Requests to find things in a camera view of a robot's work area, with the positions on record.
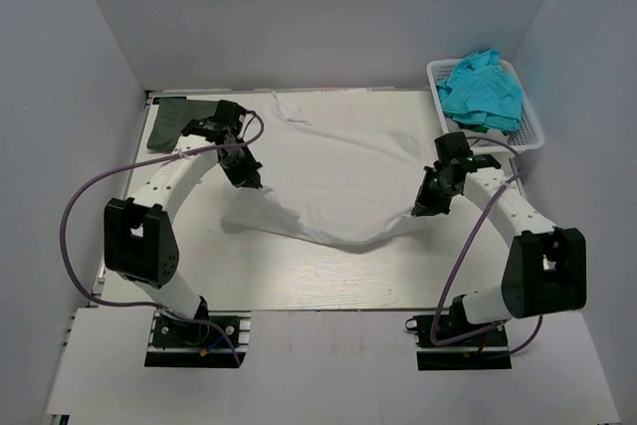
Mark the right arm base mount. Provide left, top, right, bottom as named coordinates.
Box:
left=404, top=314, right=512, bottom=371

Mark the white t-shirt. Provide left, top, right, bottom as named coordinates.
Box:
left=220, top=93, right=429, bottom=247

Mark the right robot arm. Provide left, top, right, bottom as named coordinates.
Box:
left=411, top=131, right=587, bottom=346

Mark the dark green folded t-shirt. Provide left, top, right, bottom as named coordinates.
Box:
left=146, top=98, right=218, bottom=154

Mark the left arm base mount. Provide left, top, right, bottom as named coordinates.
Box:
left=144, top=312, right=251, bottom=369

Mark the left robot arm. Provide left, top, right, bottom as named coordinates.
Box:
left=104, top=101, right=262, bottom=344

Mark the white plastic basket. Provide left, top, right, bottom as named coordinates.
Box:
left=426, top=59, right=544, bottom=154

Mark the teal t-shirt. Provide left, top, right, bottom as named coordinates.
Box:
left=436, top=49, right=523, bottom=133

